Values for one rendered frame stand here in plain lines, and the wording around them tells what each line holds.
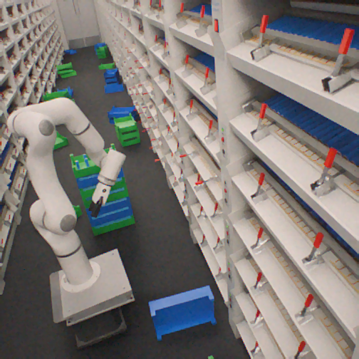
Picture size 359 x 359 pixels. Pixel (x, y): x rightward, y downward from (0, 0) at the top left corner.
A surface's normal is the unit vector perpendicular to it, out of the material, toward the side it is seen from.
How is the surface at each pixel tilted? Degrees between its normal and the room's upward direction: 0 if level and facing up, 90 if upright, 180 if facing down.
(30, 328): 0
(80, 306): 3
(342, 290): 20
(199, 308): 90
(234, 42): 90
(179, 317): 90
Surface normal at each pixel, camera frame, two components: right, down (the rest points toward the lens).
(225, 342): -0.11, -0.84
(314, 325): -0.43, -0.72
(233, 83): 0.25, 0.49
